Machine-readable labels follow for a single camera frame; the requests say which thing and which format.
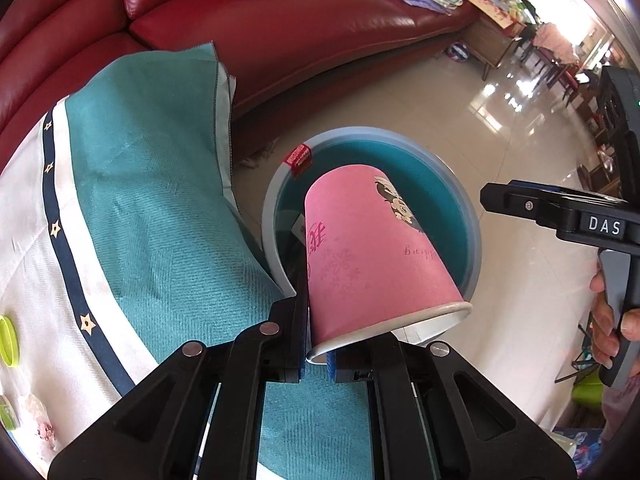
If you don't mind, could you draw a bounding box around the pink paper cup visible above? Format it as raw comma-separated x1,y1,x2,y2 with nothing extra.
304,165,472,364

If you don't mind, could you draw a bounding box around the clear plastic bag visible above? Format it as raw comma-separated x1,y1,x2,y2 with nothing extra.
26,393,55,452

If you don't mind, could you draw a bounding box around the clear plastic water bottle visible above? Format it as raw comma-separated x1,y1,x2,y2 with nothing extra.
0,394,20,431

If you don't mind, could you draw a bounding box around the teal plastic trash bucket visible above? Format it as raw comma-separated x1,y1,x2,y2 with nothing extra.
262,127,482,300

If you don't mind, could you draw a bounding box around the person right hand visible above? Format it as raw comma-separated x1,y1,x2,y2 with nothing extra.
590,271,640,370

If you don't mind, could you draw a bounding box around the red sticker on bucket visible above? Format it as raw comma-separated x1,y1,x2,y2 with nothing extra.
283,143,312,179

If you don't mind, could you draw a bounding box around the white teal star tablecloth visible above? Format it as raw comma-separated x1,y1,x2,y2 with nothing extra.
0,41,377,480

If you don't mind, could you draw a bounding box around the wooden side table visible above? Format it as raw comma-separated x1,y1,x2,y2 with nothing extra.
462,0,525,81

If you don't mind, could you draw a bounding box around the lime green bottle cap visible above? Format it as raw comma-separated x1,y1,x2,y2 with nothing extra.
0,315,20,367

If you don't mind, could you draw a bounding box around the dark red leather sofa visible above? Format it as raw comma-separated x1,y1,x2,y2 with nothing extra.
1,0,480,162

